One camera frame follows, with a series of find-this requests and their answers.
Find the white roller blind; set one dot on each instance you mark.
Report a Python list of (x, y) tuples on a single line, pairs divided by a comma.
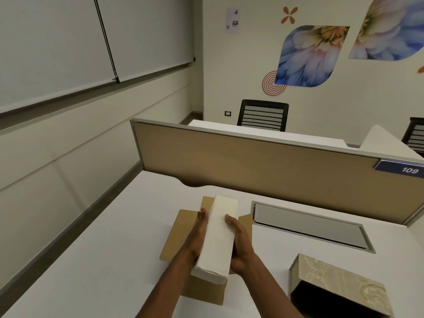
[(49, 46), (145, 33)]

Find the white tissue stack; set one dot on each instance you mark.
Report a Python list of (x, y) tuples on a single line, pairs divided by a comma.
[(218, 236)]

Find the brown cardboard box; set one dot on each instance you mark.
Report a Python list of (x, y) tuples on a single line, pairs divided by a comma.
[(202, 248)]

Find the white paper wall notice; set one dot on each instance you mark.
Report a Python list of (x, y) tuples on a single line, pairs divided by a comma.
[(233, 19)]

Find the orange concentric circle decal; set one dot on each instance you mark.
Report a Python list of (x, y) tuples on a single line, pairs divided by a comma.
[(273, 83)]

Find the blue number plate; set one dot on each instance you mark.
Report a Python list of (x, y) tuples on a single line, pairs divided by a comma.
[(400, 168)]

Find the white curved desk partition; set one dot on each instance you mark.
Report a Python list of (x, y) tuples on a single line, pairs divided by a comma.
[(387, 142)]

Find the tan desk divider panel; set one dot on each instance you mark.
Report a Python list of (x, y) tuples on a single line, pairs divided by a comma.
[(265, 168)]

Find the beige patterned tissue box cover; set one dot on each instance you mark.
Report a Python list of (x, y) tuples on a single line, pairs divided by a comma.
[(338, 288)]

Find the blue flower wall decal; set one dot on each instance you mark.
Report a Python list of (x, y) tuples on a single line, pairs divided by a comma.
[(387, 28), (309, 56)]

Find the person's left thumb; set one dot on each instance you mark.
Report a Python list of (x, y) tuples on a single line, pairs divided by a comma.
[(202, 217)]

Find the person's right hand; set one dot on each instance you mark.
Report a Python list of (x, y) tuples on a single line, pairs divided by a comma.
[(241, 243)]

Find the person's right forearm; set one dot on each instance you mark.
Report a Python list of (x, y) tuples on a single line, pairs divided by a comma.
[(268, 291)]

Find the person's right thumb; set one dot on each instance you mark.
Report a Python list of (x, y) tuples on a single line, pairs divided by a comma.
[(231, 221)]

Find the white desk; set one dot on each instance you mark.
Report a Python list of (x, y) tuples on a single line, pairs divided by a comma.
[(265, 134)]

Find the black mesh office chair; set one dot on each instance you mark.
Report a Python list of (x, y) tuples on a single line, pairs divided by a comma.
[(414, 135), (263, 115)]

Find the person's left hand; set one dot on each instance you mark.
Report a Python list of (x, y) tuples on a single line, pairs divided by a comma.
[(195, 235)]

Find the person's left forearm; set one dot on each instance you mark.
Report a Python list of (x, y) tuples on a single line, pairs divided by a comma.
[(162, 288)]

